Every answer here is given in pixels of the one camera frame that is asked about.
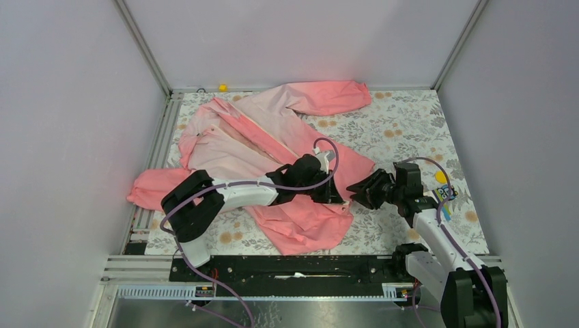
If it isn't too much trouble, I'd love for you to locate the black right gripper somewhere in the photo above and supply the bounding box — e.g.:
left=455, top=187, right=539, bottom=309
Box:
left=345, top=169, right=404, bottom=210

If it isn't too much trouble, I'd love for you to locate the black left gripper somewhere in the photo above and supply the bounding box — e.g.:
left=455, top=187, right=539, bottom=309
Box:
left=296, top=169, right=343, bottom=204

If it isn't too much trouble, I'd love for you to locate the pink zip-up jacket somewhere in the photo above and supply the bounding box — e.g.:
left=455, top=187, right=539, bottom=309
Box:
left=127, top=81, right=372, bottom=255

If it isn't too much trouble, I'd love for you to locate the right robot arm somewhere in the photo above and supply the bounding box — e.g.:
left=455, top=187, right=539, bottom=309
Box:
left=347, top=159, right=509, bottom=327

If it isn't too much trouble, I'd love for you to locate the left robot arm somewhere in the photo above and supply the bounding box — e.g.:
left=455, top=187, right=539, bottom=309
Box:
left=160, top=150, right=343, bottom=281

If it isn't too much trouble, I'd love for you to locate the cartoon sticker toy block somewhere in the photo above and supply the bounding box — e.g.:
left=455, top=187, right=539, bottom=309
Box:
left=429, top=184, right=459, bottom=223

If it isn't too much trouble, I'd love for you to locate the yellow round disc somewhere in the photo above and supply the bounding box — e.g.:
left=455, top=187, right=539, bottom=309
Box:
left=435, top=170, right=449, bottom=184

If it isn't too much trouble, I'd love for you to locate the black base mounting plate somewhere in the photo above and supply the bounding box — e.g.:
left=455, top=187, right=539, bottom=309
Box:
left=169, top=255, right=416, bottom=291

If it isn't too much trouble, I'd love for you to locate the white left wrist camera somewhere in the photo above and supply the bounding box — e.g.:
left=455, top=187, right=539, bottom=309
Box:
left=313, top=147, right=336, bottom=174

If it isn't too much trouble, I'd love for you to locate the grey slotted cable duct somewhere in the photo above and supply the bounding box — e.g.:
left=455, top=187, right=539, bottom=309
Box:
left=117, top=284, right=410, bottom=301

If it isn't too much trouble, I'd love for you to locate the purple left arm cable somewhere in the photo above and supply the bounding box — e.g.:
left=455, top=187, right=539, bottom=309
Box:
left=160, top=137, right=340, bottom=328

